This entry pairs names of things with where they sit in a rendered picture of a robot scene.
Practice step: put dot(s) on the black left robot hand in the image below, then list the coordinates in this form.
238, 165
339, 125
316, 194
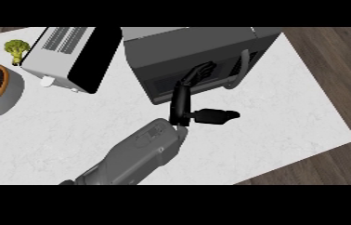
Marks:
181, 104

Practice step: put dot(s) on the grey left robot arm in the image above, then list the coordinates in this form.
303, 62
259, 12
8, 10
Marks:
138, 151

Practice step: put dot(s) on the dark grey microwave door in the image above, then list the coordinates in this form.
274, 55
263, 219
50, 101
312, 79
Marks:
160, 81

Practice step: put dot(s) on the dark grey microwave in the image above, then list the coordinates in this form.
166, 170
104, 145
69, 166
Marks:
184, 46

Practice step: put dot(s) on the white appliance with black front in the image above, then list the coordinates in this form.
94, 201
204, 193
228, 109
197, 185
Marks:
51, 61

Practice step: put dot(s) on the brown wooden bowl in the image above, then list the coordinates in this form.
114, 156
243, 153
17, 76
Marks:
2, 80

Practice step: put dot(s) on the green broccoli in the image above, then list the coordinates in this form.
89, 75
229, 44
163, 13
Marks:
17, 47

